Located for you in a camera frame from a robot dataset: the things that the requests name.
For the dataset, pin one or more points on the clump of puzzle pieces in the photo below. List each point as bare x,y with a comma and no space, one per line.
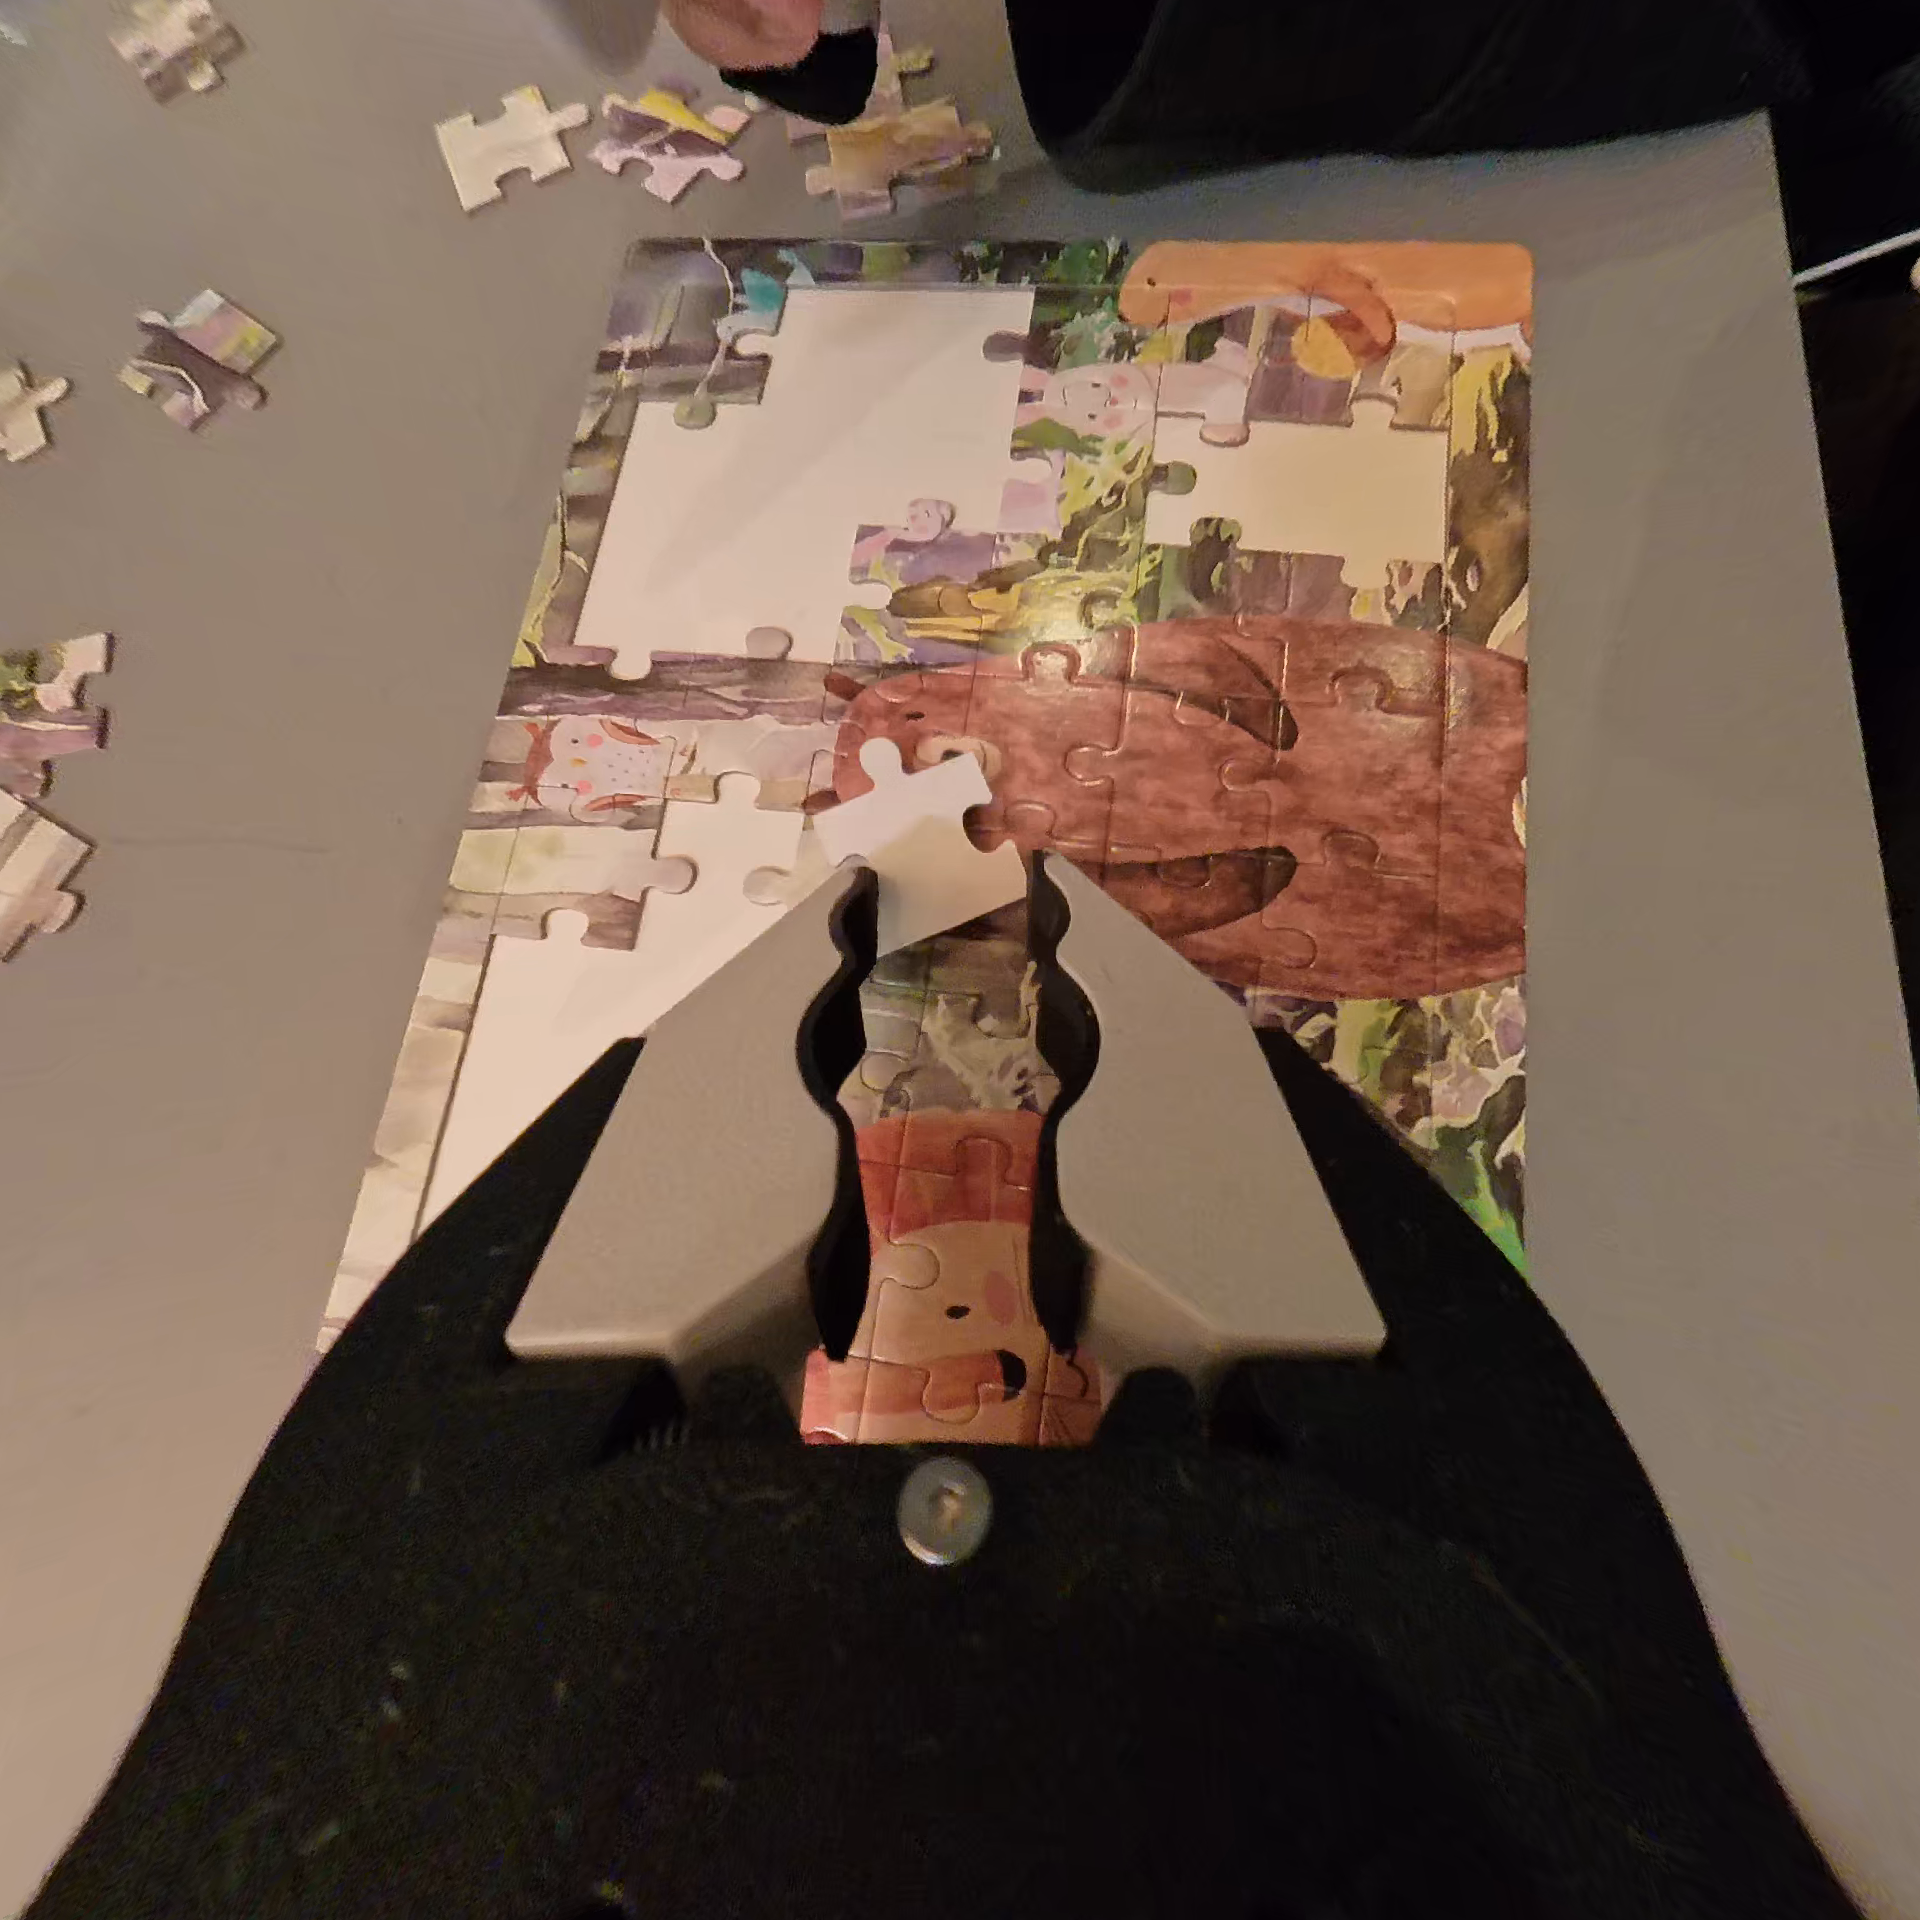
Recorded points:
37,868

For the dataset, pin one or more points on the purple yellow puzzle piece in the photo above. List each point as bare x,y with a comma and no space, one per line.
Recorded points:
674,138

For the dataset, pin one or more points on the yellow green puzzle piece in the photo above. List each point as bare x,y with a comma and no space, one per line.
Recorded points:
914,848

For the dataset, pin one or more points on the purple white puzzle piece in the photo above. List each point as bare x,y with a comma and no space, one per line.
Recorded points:
201,358

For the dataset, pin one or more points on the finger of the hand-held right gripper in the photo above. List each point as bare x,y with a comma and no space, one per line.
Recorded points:
609,30

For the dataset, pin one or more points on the person's right forearm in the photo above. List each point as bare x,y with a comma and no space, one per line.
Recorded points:
1348,75

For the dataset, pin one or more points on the pale purple puzzle piece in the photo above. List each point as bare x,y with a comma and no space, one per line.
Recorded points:
908,66

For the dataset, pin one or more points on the grey white puzzle piece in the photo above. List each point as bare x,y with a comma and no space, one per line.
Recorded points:
171,43

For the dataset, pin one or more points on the pale yellow puzzle piece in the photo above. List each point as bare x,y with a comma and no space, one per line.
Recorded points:
27,406

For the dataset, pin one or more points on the partly assembled jigsaw puzzle tray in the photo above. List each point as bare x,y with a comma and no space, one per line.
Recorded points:
1275,750

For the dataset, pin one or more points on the person's right hand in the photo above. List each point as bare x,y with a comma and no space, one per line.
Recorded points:
744,19

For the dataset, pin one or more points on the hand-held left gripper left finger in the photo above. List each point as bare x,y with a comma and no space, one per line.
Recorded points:
674,1201

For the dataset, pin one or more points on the yellow brown puzzle piece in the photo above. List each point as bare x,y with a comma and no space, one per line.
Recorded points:
901,164

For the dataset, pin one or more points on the purple green puzzle piece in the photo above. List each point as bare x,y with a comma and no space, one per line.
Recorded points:
52,691

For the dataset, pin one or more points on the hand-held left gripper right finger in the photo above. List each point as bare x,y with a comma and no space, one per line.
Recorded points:
1215,1201

